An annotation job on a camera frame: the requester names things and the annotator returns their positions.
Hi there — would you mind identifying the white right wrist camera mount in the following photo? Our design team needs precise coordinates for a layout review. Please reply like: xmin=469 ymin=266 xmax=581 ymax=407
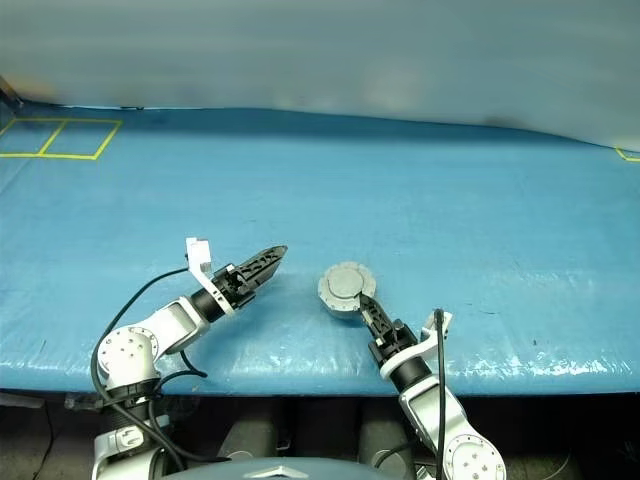
xmin=378 ymin=309 xmax=454 ymax=381

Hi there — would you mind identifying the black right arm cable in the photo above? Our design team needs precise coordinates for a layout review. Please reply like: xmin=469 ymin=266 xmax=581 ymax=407
xmin=433 ymin=308 xmax=449 ymax=480

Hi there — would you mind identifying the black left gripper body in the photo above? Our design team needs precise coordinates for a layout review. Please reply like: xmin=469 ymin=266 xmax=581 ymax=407
xmin=212 ymin=264 xmax=257 ymax=311

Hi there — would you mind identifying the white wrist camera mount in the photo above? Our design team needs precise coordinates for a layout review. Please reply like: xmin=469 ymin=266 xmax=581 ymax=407
xmin=378 ymin=309 xmax=454 ymax=381
xmin=184 ymin=237 xmax=235 ymax=317

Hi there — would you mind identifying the blue plastic table cover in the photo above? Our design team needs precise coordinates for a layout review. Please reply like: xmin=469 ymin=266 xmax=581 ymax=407
xmin=0 ymin=102 xmax=640 ymax=399

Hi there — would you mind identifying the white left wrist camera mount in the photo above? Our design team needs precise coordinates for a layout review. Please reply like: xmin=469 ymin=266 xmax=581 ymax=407
xmin=184 ymin=237 xmax=235 ymax=317

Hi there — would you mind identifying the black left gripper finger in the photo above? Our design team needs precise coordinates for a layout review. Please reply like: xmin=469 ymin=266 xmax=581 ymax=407
xmin=243 ymin=252 xmax=288 ymax=302
xmin=234 ymin=244 xmax=290 ymax=277

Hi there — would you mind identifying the silver round motor lid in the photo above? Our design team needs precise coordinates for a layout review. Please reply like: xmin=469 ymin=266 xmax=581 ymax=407
xmin=317 ymin=260 xmax=376 ymax=312

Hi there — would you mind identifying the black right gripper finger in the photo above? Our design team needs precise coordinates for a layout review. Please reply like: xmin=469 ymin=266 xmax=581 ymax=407
xmin=367 ymin=297 xmax=402 ymax=337
xmin=357 ymin=294 xmax=384 ymax=344

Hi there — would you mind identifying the grey-blue robot torso cover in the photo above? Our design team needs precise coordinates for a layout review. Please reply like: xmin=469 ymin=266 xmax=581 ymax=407
xmin=167 ymin=453 xmax=374 ymax=480

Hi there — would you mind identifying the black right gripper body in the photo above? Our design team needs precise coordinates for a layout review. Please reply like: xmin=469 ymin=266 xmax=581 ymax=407
xmin=368 ymin=322 xmax=419 ymax=369

